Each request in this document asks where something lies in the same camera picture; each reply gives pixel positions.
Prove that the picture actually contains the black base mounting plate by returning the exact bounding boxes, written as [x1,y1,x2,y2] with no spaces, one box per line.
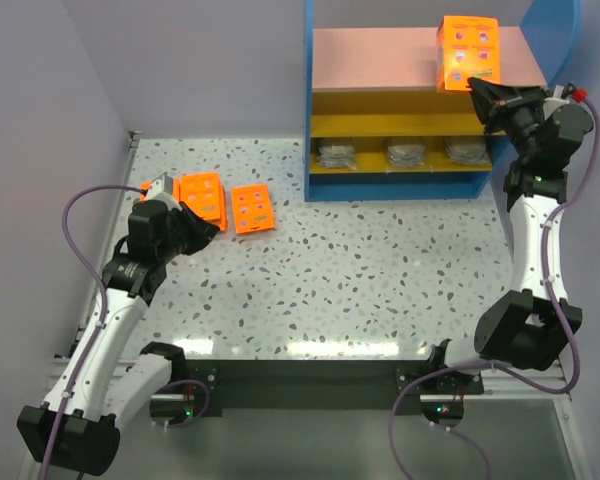
[179,358,484,418]

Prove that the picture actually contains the bagged silver sponges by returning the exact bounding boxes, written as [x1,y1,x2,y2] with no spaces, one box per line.
[316,137,357,170]
[444,136,490,166]
[385,137,427,171]

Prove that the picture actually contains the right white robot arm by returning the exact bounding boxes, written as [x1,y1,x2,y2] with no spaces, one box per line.
[428,77,596,377]

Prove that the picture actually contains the orange sponge box stack middle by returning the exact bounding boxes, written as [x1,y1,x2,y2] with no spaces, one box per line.
[175,172,228,232]

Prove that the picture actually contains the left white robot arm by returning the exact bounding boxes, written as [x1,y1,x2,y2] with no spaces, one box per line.
[17,200,220,478]

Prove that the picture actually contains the orange Scrub Mommy box top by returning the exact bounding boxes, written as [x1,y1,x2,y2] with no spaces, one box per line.
[436,15,501,92]

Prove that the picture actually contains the blue pink yellow shelf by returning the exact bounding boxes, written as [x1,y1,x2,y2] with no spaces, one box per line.
[304,1,582,202]

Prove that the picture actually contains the orange scrub mommy box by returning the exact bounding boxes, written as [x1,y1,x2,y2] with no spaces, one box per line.
[231,183,275,235]
[436,15,501,92]

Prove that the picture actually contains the orange Scrub Mommy box bottom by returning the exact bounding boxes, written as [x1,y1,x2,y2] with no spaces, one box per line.
[231,183,275,235]

